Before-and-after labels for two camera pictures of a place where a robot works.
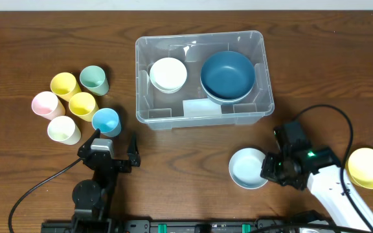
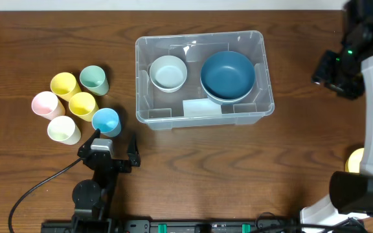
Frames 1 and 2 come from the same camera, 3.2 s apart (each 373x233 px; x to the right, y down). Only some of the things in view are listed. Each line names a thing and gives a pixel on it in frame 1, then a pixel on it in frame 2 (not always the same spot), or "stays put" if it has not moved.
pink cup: [47, 105] stays put
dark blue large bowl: [227, 77] stays put
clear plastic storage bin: [199, 80] stays put
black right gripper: [271, 166] -> [330, 83]
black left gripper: [113, 164] stays put
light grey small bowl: [245, 168] -> [168, 72]
